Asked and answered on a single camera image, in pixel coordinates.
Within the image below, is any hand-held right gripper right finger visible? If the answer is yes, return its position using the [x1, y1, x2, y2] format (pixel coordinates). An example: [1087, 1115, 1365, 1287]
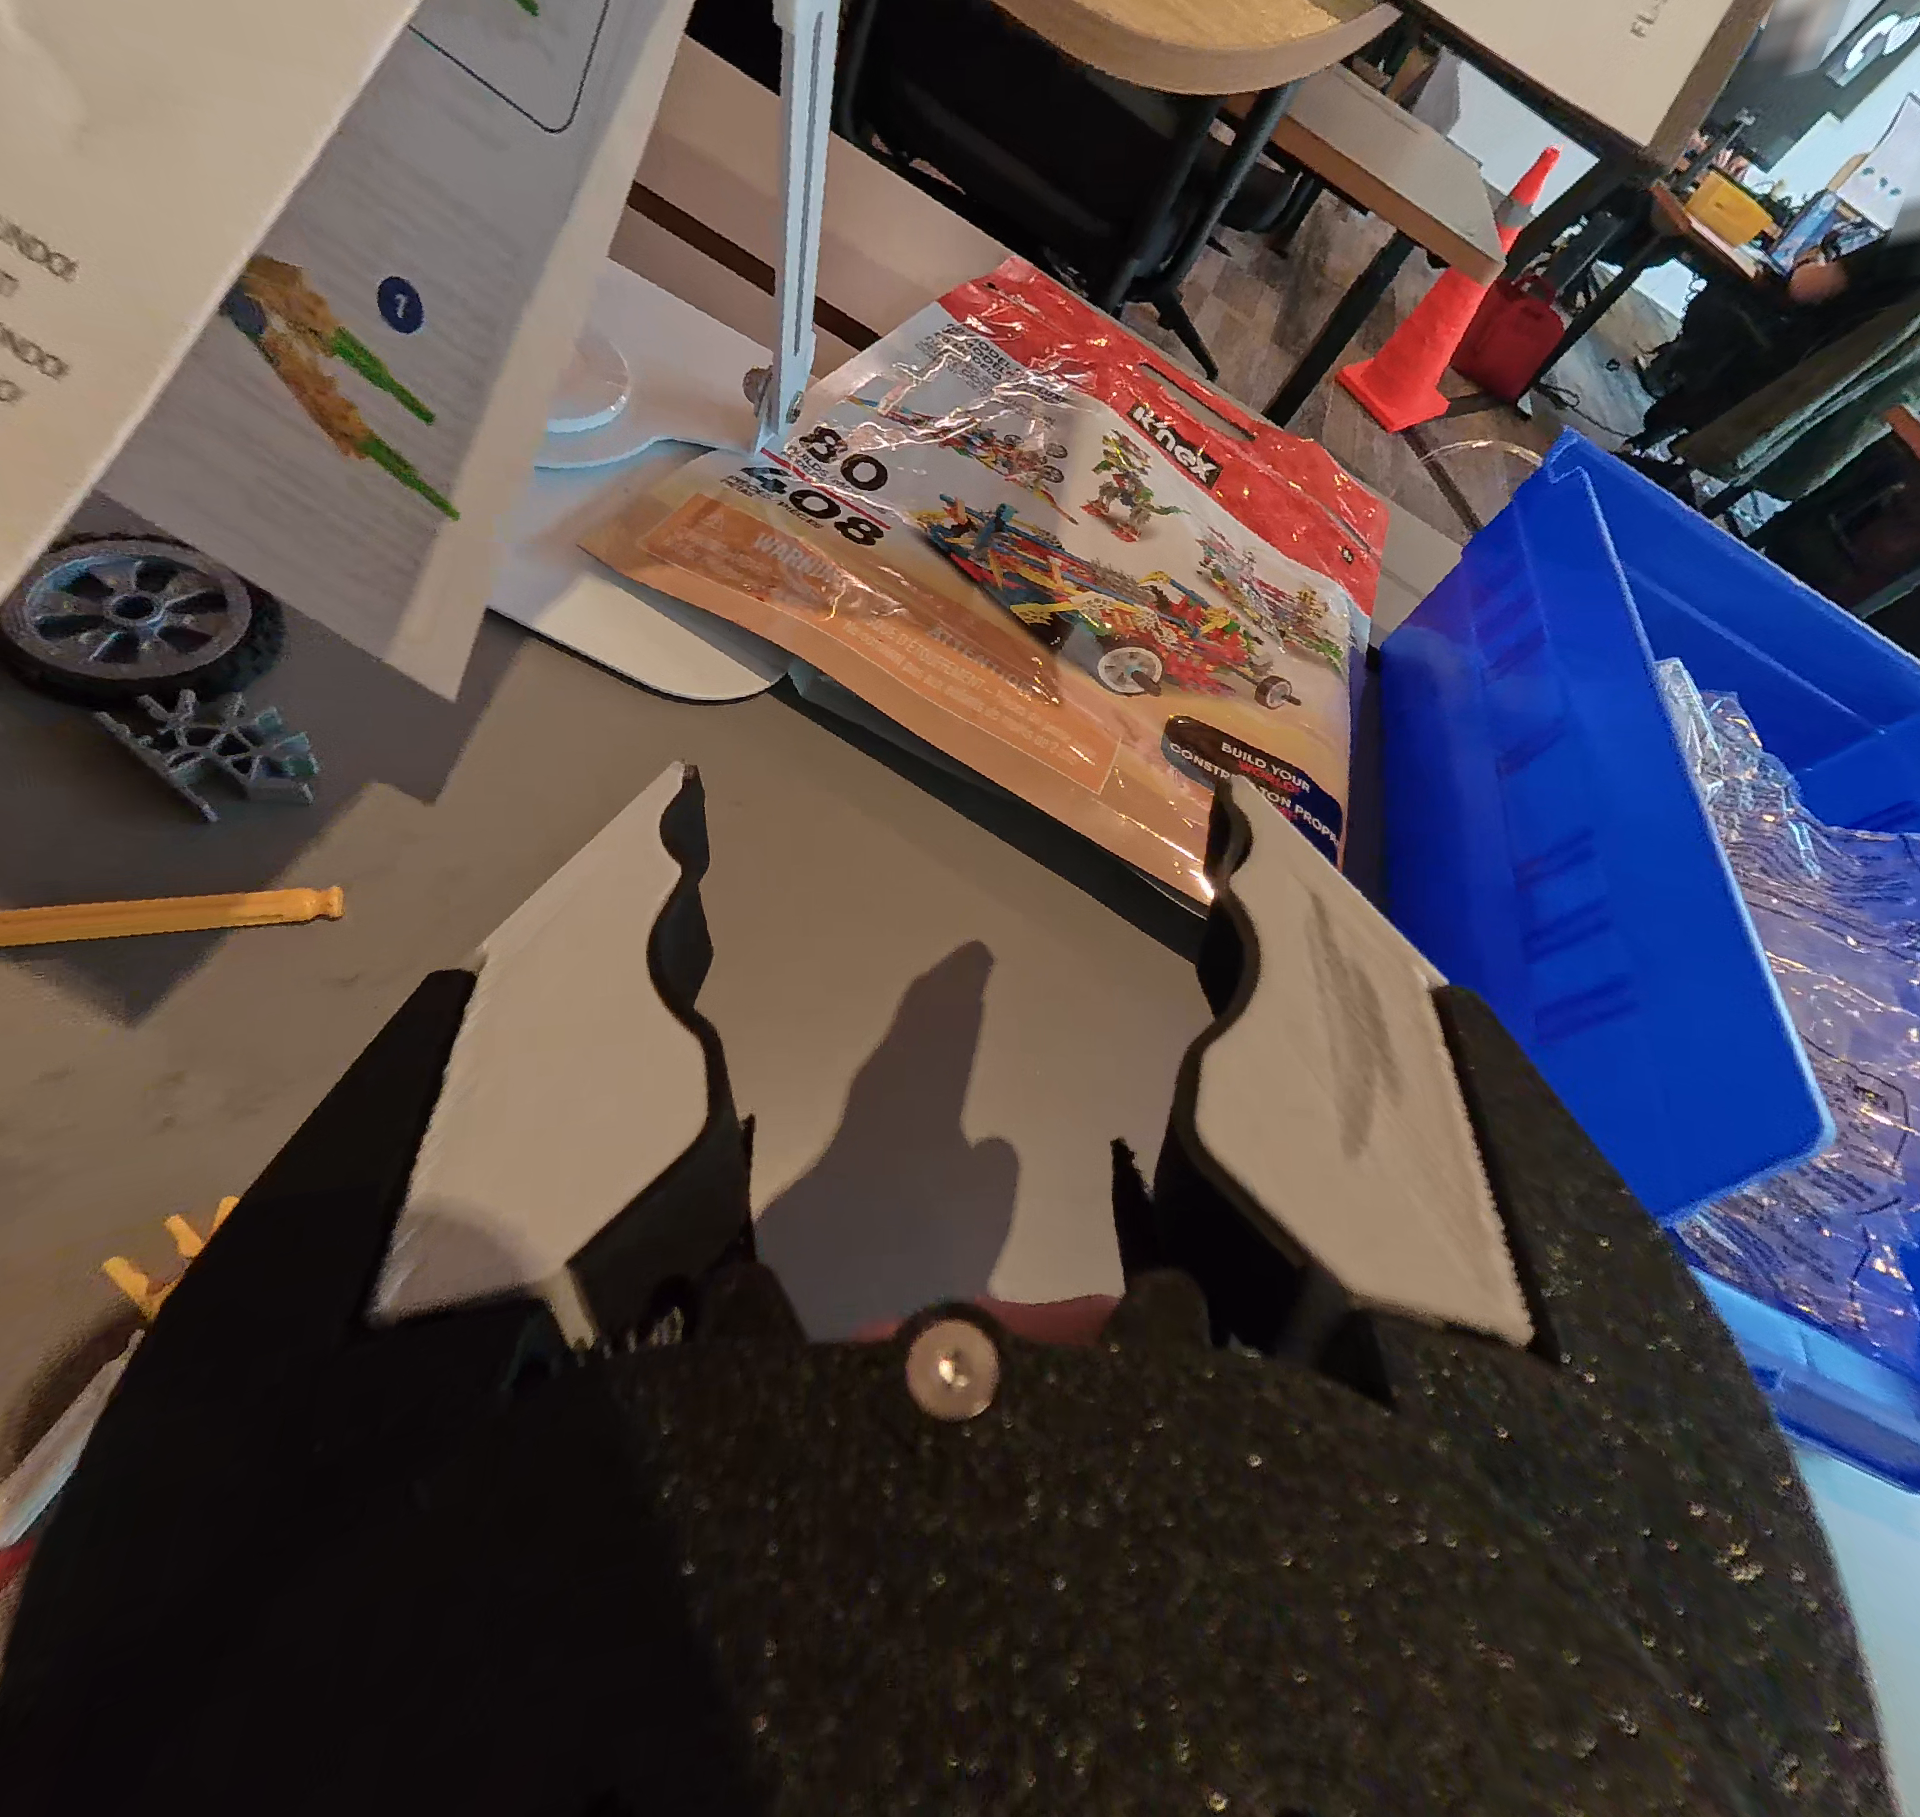
[1177, 774, 1535, 1351]

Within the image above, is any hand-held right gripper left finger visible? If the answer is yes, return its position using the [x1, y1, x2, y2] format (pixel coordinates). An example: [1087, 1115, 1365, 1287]
[365, 760, 752, 1322]

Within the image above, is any yellow half-round connector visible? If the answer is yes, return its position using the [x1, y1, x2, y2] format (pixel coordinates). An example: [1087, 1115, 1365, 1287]
[101, 1194, 241, 1323]

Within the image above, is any blue plastic bin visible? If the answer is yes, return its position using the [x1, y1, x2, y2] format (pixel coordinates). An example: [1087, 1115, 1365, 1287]
[1373, 426, 1920, 1489]

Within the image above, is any long yellow rod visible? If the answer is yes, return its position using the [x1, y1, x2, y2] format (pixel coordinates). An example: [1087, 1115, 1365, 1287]
[0, 885, 346, 949]

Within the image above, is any grey spoked connector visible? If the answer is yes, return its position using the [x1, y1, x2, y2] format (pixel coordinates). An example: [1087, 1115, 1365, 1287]
[92, 693, 321, 822]

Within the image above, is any toy wheel with black tyre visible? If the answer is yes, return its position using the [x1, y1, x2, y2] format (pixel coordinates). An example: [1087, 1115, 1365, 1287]
[0, 535, 287, 710]

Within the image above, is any printed toy packaging bag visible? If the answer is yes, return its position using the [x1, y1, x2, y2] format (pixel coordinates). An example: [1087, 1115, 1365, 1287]
[577, 255, 1389, 907]

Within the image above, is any orange traffic cone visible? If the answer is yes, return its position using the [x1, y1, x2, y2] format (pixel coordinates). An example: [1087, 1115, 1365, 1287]
[1336, 144, 1564, 435]

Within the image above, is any red canister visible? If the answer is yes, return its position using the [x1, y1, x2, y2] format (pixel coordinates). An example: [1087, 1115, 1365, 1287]
[1456, 273, 1570, 402]

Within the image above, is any grey office desk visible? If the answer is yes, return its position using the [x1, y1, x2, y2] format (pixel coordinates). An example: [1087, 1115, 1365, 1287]
[1222, 63, 1509, 275]

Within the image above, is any toy instruction booklet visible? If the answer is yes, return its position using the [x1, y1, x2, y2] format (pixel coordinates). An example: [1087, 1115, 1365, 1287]
[0, 0, 741, 701]

